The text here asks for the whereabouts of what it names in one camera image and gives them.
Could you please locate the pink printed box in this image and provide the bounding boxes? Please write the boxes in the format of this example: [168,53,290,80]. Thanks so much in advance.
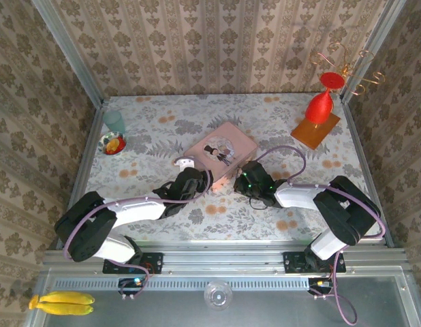
[183,121,259,193]

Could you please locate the floral patterned table mat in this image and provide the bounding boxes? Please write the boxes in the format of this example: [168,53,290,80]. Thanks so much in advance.
[79,93,373,243]

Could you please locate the orange square base board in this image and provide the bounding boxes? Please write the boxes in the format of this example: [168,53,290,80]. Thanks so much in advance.
[290,112,342,151]

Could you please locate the small floral bowl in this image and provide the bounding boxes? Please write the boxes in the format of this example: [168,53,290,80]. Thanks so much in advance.
[97,131,127,156]

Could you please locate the teal plastic cup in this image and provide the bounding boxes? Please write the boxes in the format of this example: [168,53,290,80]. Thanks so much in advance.
[102,110,125,135]

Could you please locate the red wine glass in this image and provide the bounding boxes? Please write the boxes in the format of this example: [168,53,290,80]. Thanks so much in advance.
[305,71,346,125]

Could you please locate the small black circuit board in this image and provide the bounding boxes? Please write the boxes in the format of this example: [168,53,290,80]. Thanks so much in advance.
[117,277,147,296]
[307,277,334,296]

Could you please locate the clear drinking glass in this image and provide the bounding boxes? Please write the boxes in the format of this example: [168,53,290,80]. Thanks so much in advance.
[203,279,234,311]

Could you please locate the yellow toy banana bunch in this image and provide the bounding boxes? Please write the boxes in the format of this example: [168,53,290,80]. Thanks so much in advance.
[28,290,96,316]

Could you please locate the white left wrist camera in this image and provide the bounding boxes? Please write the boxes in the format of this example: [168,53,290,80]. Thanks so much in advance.
[173,155,197,170]

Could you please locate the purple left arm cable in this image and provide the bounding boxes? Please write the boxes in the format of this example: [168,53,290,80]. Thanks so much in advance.
[62,155,214,301]

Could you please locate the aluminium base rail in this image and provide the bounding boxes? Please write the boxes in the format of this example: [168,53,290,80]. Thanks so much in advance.
[42,242,408,274]

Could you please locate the slotted grey cable duct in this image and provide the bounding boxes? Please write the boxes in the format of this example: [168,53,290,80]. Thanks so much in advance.
[52,278,315,292]

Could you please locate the aluminium side rail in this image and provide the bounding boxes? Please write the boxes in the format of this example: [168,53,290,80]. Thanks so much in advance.
[52,102,108,251]
[341,100,396,249]

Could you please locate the copper wire glass stand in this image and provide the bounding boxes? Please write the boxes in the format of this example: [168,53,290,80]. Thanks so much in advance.
[309,42,387,132]

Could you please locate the aluminium frame post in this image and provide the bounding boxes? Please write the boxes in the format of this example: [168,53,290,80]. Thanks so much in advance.
[339,0,404,105]
[31,0,105,108]

